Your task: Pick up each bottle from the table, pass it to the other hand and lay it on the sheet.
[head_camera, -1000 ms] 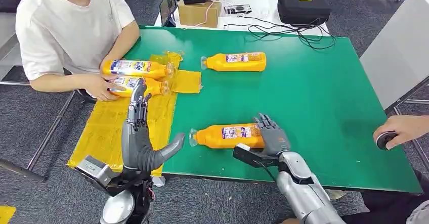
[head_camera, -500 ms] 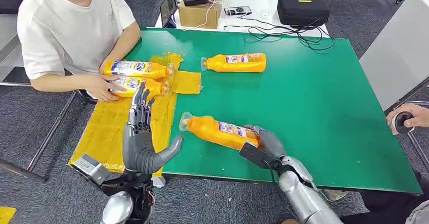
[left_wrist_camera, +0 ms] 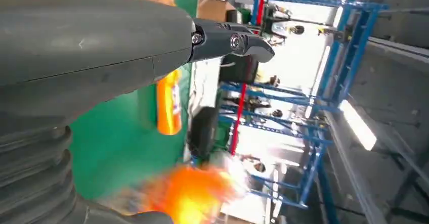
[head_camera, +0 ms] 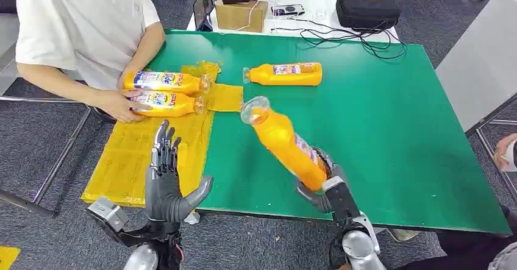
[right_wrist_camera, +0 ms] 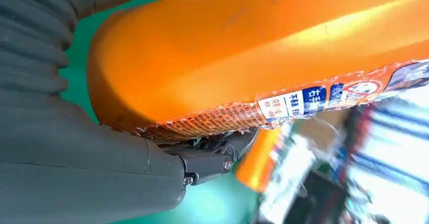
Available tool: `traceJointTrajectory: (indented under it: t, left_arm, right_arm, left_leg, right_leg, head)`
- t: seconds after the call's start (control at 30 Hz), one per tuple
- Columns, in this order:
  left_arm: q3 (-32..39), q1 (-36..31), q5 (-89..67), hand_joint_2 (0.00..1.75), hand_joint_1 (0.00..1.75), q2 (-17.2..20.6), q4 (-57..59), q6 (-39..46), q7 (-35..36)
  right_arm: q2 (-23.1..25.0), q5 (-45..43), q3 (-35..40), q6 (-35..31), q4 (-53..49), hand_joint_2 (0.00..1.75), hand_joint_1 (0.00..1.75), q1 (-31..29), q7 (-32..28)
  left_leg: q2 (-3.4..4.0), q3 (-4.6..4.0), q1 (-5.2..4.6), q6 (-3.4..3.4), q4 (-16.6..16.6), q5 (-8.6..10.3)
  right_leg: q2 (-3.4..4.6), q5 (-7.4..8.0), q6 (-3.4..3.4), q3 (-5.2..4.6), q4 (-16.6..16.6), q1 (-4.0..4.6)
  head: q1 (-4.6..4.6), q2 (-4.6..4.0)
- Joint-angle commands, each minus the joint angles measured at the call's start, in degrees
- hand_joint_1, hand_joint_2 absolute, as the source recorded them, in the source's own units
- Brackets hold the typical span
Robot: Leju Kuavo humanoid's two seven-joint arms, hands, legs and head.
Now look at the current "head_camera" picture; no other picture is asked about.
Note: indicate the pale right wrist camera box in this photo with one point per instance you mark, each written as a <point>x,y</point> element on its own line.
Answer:
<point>341,199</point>

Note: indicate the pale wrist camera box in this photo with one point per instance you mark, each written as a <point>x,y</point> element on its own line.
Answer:
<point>341,199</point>
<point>107,215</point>

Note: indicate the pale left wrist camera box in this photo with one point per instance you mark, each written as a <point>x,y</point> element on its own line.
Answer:
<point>107,215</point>

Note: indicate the white shoe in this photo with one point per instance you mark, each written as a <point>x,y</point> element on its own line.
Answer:
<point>404,235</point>

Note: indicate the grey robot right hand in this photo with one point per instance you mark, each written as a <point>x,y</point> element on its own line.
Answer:
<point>315,201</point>

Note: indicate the yellow sheet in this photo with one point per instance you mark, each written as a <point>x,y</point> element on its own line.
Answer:
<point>129,159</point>

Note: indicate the black tablet screen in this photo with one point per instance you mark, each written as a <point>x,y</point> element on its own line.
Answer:
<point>203,3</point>

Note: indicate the controller person's right hand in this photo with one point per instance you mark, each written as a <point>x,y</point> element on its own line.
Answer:
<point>501,151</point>

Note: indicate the orange drink bottle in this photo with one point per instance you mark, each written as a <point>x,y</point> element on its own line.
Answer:
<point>186,83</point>
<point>282,143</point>
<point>177,106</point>
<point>262,75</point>

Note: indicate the seated person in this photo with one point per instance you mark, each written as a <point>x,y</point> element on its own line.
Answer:
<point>80,22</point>

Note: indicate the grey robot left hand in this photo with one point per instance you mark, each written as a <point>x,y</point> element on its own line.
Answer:
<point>163,195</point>

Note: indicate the metal chair frame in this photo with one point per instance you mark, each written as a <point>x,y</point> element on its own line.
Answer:
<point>60,159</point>

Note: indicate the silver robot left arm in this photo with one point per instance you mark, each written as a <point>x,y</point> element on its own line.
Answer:
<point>141,258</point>

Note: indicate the brown cardboard box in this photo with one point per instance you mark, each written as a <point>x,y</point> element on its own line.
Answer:
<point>238,16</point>

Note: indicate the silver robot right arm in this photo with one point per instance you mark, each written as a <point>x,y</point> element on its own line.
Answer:
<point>357,246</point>

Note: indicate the yellow floor marker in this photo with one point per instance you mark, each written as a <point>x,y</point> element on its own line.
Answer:
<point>7,257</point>

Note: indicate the green table mat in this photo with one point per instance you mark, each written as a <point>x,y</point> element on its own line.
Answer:
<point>383,118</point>

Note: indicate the white black hand controller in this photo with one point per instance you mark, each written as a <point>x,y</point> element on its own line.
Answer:
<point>512,157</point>

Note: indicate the grey table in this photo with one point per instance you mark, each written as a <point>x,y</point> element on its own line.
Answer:
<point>480,50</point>

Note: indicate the seated person's left hand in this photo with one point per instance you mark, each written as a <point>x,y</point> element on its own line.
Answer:
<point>125,78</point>

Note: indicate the black zip case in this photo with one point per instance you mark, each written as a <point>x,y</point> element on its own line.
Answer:
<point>367,7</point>

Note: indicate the small black device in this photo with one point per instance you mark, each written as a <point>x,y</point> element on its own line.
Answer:
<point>288,9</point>

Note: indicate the seated person's right hand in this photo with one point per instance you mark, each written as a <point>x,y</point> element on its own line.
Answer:
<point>117,106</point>

